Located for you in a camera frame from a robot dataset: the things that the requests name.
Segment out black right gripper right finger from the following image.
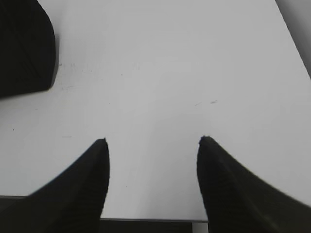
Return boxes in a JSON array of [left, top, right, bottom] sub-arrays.
[[197, 136, 311, 233]]

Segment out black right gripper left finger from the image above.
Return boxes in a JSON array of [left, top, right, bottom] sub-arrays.
[[0, 139, 110, 233]]

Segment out black tote bag tan handles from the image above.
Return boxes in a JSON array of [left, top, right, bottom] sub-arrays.
[[0, 0, 56, 98]]

